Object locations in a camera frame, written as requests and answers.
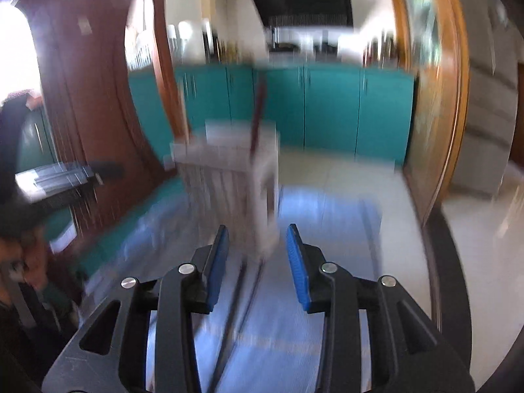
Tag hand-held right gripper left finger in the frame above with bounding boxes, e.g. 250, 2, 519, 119
43, 225, 230, 393

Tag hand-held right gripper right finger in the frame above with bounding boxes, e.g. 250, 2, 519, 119
286, 224, 476, 393

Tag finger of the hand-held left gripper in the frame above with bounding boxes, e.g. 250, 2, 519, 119
88, 161, 125, 183

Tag white slotted utensil basket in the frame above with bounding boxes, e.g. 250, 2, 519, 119
170, 120, 281, 256

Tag person's left hand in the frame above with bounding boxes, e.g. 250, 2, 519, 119
0, 229, 56, 295

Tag dark chopstick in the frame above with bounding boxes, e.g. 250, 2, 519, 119
233, 262, 266, 338
207, 262, 250, 393

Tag brown wooden chair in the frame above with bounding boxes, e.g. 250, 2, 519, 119
16, 0, 193, 254

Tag teal lower kitchen cabinets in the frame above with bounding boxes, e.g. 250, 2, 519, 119
129, 63, 415, 164

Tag wooden framed glass door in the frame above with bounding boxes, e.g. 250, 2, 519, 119
391, 0, 471, 224

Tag black range hood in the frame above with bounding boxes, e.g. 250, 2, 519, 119
246, 0, 355, 29

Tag grey refrigerator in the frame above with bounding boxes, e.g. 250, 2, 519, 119
450, 0, 521, 197

